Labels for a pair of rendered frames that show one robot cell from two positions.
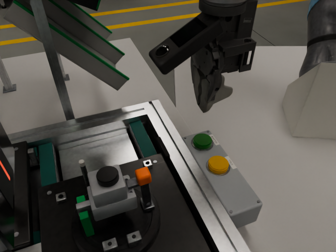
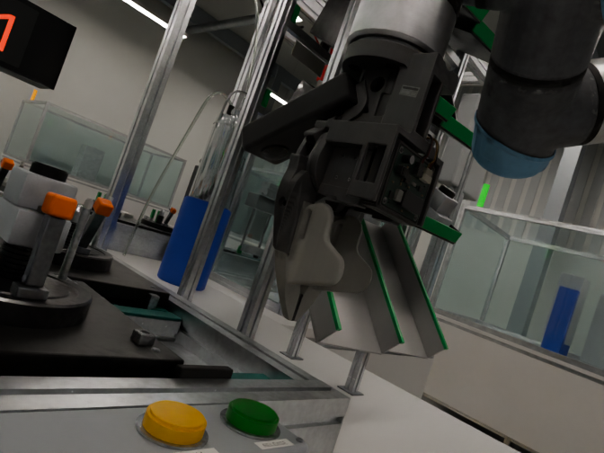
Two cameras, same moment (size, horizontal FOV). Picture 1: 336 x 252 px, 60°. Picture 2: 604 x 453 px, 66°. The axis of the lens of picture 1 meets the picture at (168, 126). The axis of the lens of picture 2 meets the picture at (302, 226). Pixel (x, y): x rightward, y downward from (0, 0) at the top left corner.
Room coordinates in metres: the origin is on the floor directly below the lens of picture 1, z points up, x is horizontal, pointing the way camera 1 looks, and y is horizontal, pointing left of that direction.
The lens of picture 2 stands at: (0.28, -0.39, 1.10)
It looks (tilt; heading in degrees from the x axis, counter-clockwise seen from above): 2 degrees up; 64
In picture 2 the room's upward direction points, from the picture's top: 19 degrees clockwise
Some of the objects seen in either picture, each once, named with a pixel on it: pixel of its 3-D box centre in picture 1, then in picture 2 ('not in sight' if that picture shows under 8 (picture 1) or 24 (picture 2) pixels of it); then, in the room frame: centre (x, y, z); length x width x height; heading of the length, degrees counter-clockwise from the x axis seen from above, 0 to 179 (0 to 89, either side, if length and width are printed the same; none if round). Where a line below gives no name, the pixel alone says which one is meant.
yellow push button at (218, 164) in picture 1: (218, 165); (173, 428); (0.38, -0.10, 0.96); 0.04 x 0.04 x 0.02
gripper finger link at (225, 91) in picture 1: (217, 94); (312, 265); (0.44, -0.09, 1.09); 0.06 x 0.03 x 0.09; 111
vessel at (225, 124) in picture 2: not in sight; (227, 147); (0.65, 1.10, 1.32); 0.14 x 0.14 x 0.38
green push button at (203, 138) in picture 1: (202, 142); (250, 421); (0.44, -0.07, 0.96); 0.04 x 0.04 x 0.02
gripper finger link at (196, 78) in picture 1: (209, 85); (337, 272); (0.47, -0.08, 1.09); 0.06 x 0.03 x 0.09; 111
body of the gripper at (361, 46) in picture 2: (222, 36); (373, 137); (0.45, -0.09, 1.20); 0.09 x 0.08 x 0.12; 111
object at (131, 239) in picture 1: (134, 239); not in sight; (0.21, 0.05, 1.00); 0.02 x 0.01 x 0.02; 111
